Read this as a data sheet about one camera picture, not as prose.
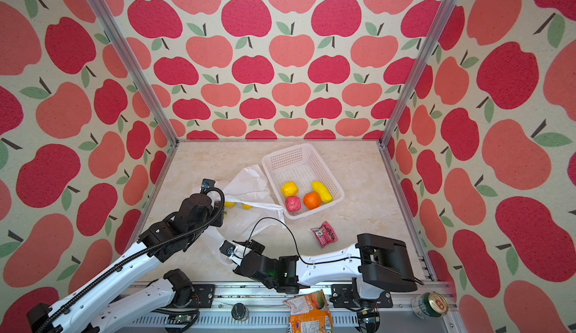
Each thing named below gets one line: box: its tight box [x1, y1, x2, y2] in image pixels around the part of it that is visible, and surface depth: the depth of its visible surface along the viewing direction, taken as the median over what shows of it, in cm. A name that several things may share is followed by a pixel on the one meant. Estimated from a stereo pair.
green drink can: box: [411, 291, 450, 321], surface depth 66 cm
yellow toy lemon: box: [311, 180, 334, 204], surface depth 97 cm
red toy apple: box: [285, 196, 302, 213], surface depth 92 cm
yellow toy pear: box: [281, 181, 300, 198], surface depth 98 cm
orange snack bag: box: [282, 288, 334, 333], surface depth 70 cm
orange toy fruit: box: [303, 191, 321, 210], surface depth 94 cm
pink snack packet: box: [309, 221, 339, 249], surface depth 89 cm
